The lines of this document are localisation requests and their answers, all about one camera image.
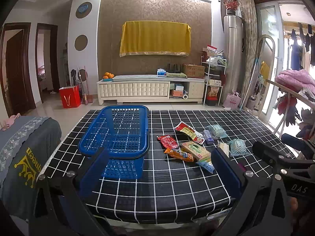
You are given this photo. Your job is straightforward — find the green folded cloth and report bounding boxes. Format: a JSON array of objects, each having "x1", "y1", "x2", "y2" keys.
[{"x1": 166, "y1": 72, "x2": 187, "y2": 78}]

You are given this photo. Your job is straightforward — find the standing air conditioner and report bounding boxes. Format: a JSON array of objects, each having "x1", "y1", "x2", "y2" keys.
[{"x1": 222, "y1": 15, "x2": 243, "y2": 100}]

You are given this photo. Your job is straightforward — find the small red snack packet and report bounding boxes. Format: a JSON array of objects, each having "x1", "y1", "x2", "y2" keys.
[{"x1": 157, "y1": 135, "x2": 179, "y2": 150}]

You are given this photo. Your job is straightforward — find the light blue striped snack bag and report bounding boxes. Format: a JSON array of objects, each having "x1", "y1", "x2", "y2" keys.
[{"x1": 206, "y1": 124, "x2": 228, "y2": 140}]

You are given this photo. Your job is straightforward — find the arched floor mirror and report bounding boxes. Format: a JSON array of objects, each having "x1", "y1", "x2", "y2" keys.
[{"x1": 241, "y1": 34, "x2": 275, "y2": 117}]

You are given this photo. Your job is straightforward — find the blue tissue box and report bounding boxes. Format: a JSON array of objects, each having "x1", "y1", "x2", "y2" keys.
[{"x1": 157, "y1": 68, "x2": 167, "y2": 77}]

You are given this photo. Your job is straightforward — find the red yellow snack packet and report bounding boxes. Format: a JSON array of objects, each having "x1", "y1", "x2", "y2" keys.
[{"x1": 174, "y1": 122, "x2": 205, "y2": 145}]

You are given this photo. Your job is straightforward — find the cardboard box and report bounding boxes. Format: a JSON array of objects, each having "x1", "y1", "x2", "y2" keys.
[{"x1": 182, "y1": 65, "x2": 205, "y2": 79}]

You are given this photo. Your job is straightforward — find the pink gift bag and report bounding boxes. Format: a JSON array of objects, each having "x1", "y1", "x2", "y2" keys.
[{"x1": 223, "y1": 92, "x2": 241, "y2": 109}]

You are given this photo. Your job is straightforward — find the brown wooden door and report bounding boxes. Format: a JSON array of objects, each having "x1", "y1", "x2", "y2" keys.
[{"x1": 1, "y1": 22, "x2": 36, "y2": 117}]

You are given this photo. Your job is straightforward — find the blue plastic basket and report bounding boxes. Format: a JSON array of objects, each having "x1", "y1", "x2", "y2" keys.
[{"x1": 78, "y1": 105, "x2": 149, "y2": 180}]

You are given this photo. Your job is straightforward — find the yellow cloth covered television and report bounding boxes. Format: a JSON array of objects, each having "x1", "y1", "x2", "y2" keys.
[{"x1": 120, "y1": 21, "x2": 191, "y2": 57}]

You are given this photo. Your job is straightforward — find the blue wall plate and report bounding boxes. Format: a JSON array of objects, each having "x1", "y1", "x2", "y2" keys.
[{"x1": 77, "y1": 3, "x2": 89, "y2": 14}]

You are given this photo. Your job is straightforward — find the red paper bag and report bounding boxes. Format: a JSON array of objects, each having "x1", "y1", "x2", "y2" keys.
[{"x1": 59, "y1": 86, "x2": 81, "y2": 109}]

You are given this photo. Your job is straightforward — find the person's right hand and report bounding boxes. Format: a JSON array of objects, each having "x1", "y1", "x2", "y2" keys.
[{"x1": 290, "y1": 197, "x2": 314, "y2": 227}]

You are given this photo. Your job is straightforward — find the clear wafer pack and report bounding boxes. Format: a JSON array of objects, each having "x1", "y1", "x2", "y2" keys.
[{"x1": 218, "y1": 142, "x2": 230, "y2": 157}]

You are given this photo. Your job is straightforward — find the patterned curtain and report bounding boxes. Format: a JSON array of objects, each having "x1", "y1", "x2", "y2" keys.
[{"x1": 238, "y1": 0, "x2": 258, "y2": 99}]

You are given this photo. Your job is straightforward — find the oranges on blue plate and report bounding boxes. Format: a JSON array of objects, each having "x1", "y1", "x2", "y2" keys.
[{"x1": 102, "y1": 72, "x2": 115, "y2": 82}]

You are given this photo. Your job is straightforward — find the cream tv cabinet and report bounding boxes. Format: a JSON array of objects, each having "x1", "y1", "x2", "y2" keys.
[{"x1": 97, "y1": 75, "x2": 205, "y2": 105}]

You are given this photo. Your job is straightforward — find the cartoon squirrel cake packet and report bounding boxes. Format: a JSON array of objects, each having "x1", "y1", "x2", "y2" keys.
[{"x1": 197, "y1": 159, "x2": 215, "y2": 173}]

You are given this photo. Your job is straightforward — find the red flower pot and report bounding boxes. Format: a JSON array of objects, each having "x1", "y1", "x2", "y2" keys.
[{"x1": 223, "y1": 0, "x2": 239, "y2": 15}]

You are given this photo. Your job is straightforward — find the purple gum pack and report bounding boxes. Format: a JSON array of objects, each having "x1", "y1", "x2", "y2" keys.
[{"x1": 203, "y1": 129, "x2": 214, "y2": 145}]

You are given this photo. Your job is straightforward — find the green scallion cracker pack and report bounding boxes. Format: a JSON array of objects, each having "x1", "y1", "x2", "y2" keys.
[{"x1": 182, "y1": 141, "x2": 211, "y2": 161}]

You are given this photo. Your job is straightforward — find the pink blanket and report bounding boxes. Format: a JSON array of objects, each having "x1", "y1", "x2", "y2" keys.
[{"x1": 275, "y1": 69, "x2": 315, "y2": 94}]

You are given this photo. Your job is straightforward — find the black white grid tablecloth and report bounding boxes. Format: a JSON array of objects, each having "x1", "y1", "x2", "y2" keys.
[{"x1": 39, "y1": 109, "x2": 296, "y2": 224}]

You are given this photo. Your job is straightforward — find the broom and dustpan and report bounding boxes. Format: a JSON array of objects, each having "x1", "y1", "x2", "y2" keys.
[{"x1": 77, "y1": 67, "x2": 94, "y2": 105}]

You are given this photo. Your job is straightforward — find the orange long snack packet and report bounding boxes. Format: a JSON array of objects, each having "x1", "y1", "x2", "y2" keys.
[{"x1": 164, "y1": 148, "x2": 194, "y2": 162}]

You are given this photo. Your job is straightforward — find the white metal shelf rack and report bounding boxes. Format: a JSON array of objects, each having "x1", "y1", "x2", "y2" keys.
[{"x1": 201, "y1": 49, "x2": 227, "y2": 105}]

